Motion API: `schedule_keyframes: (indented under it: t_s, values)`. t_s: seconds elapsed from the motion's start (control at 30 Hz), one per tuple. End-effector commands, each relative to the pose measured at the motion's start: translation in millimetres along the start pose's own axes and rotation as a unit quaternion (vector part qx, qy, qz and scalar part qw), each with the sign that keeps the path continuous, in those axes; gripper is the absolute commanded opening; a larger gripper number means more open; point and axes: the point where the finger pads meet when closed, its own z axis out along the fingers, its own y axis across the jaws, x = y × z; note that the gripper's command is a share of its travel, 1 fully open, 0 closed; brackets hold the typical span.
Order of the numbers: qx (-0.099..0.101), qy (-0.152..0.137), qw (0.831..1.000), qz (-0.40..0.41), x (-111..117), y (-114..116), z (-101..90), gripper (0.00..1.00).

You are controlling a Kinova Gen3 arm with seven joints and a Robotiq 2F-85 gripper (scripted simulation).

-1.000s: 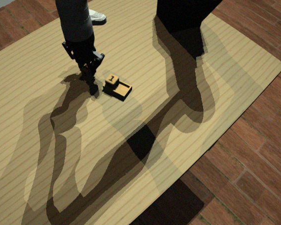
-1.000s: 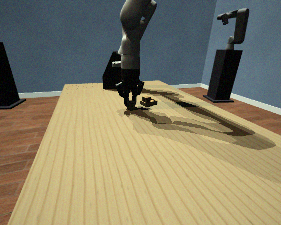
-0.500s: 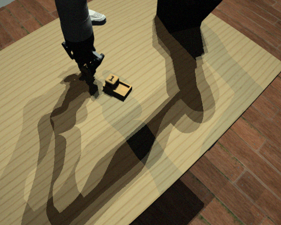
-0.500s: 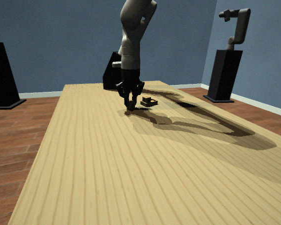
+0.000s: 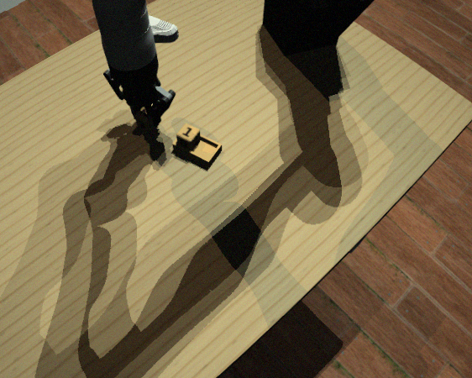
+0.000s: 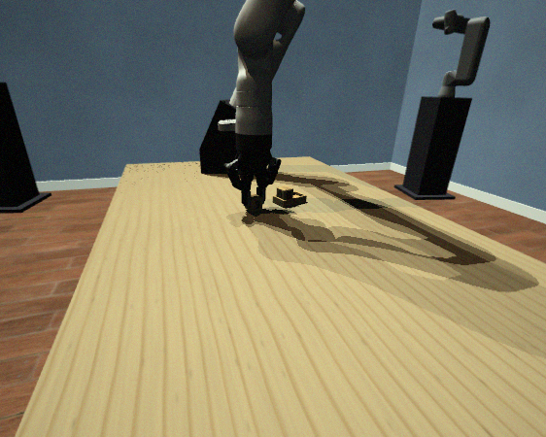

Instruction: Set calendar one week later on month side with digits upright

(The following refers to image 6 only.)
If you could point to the tan shallow rectangular tray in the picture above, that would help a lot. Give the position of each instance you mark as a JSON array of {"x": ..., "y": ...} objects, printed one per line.
[{"x": 297, "y": 199}]

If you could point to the tan wooden cube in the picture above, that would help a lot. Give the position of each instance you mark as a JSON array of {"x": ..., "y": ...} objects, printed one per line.
[
  {"x": 285, "y": 192},
  {"x": 256, "y": 203}
]

